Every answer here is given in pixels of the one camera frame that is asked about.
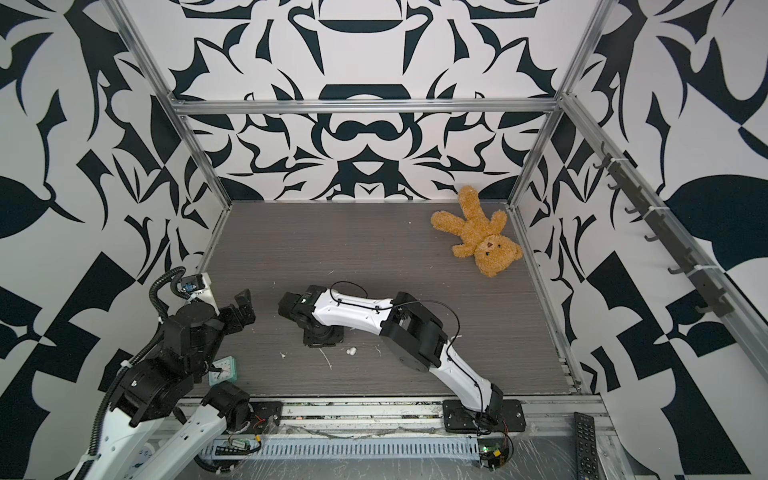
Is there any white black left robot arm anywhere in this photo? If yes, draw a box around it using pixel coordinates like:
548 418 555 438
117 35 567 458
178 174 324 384
69 267 262 479

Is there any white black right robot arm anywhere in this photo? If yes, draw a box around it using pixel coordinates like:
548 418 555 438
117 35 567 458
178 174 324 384
278 285 504 430

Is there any teal white small object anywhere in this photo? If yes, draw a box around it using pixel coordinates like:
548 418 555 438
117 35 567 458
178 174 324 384
208 356 238 386

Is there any green circuit board left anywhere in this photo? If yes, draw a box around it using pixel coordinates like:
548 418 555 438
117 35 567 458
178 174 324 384
214 436 262 456

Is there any green circuit board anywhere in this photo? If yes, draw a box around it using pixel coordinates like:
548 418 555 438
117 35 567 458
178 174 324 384
214 436 262 456
479 437 514 471

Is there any brown teddy bear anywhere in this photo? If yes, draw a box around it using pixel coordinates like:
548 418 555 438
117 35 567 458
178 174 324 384
430 186 523 278

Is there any green circuit board right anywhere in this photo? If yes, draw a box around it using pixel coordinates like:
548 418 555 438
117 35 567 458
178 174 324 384
479 437 514 471

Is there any black remote control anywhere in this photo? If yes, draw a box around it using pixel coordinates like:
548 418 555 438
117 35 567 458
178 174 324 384
573 412 601 480

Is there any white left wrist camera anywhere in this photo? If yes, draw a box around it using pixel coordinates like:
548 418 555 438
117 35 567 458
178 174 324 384
172 273 212 303

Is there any aluminium mounting rail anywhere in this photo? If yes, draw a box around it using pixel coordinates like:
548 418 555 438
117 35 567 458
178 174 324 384
265 395 615 437

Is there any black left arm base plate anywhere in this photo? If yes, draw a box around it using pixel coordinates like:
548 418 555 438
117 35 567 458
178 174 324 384
249 400 283 430

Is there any white slotted cable duct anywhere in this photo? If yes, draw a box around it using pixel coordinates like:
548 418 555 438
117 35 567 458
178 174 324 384
200 436 481 461

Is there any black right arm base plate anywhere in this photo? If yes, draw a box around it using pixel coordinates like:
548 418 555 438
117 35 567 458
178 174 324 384
442 399 527 434

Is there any black wall hook rack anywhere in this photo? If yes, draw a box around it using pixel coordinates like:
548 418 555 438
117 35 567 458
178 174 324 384
596 152 742 318

